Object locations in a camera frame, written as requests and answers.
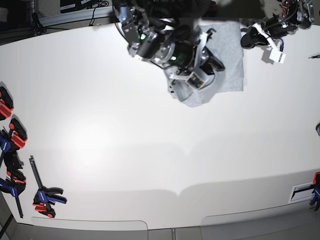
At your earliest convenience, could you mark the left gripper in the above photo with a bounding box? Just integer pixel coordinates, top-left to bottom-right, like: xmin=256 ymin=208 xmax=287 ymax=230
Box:
xmin=240 ymin=15 xmax=298 ymax=49

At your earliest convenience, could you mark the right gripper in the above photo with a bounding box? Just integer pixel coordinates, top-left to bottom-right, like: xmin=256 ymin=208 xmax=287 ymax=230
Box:
xmin=154 ymin=24 xmax=225 ymax=75

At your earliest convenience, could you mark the grey T-shirt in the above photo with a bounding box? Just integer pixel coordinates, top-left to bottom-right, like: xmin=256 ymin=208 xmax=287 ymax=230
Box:
xmin=159 ymin=22 xmax=244 ymax=108

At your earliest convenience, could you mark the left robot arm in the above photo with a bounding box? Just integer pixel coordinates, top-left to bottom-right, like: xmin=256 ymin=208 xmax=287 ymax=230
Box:
xmin=240 ymin=0 xmax=315 ymax=52

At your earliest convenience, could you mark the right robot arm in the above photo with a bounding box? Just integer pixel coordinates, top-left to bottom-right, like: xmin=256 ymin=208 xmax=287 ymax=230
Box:
xmin=112 ymin=0 xmax=225 ymax=75

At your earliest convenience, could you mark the dark round object right edge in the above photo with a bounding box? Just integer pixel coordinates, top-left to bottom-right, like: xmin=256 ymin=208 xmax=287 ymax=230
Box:
xmin=315 ymin=123 xmax=320 ymax=136

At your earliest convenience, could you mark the white label with black bar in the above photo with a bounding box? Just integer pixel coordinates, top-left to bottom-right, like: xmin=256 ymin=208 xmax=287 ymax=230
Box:
xmin=288 ymin=182 xmax=314 ymax=204

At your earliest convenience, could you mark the blue red clamp right edge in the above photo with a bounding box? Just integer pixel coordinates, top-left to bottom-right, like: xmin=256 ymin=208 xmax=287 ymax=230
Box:
xmin=309 ymin=172 xmax=320 ymax=211

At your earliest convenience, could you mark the blue red clamp edge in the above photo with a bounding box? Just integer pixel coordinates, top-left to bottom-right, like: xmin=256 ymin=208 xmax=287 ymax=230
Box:
xmin=309 ymin=172 xmax=320 ymax=211
xmin=0 ymin=117 xmax=28 ymax=176

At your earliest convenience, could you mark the red black clamp upper left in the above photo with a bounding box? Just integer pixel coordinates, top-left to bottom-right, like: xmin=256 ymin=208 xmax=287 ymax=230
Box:
xmin=0 ymin=86 xmax=14 ymax=121

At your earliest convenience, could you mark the blue red clamp left edge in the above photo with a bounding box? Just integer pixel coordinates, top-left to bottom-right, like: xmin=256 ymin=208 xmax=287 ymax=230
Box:
xmin=0 ymin=117 xmax=28 ymax=176

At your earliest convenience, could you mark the bar clamp on table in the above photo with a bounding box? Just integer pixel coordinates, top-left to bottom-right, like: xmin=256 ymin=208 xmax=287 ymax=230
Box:
xmin=29 ymin=155 xmax=67 ymax=219

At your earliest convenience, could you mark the blue clamp lower left edge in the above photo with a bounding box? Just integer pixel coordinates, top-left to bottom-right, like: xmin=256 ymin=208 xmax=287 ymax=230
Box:
xmin=0 ymin=151 xmax=26 ymax=219

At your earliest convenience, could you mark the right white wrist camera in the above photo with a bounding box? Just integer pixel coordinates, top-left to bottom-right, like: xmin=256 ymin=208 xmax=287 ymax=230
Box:
xmin=166 ymin=28 xmax=220 ymax=91

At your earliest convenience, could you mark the red handled screwdriver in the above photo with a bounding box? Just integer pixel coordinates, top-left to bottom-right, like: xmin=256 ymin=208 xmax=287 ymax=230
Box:
xmin=308 ymin=54 xmax=320 ymax=59

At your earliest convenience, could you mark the aluminium rail behind table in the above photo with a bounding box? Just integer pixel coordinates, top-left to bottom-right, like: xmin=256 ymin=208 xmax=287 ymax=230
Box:
xmin=39 ymin=6 xmax=114 ymax=27

